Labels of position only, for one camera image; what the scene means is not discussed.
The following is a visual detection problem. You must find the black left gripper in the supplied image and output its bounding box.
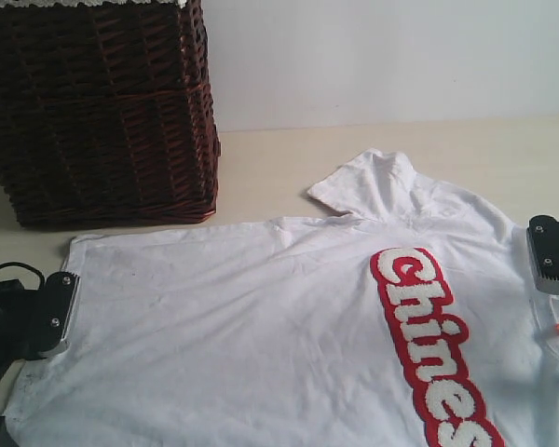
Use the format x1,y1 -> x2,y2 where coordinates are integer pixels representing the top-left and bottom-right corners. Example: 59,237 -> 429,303
0,278 -> 34,447

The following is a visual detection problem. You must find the white t-shirt red lettering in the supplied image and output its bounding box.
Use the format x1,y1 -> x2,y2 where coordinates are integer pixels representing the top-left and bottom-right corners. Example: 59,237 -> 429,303
6,149 -> 559,446

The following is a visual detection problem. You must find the dark brown wicker basket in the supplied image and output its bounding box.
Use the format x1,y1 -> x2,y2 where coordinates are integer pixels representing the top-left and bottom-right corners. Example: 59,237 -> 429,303
0,1 -> 221,229

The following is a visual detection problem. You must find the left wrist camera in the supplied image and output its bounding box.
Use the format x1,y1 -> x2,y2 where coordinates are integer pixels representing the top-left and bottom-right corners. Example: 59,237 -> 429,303
23,271 -> 80,361

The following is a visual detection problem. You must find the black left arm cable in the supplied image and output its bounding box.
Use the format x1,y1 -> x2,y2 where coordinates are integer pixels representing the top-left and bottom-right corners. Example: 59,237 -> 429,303
0,263 -> 48,292

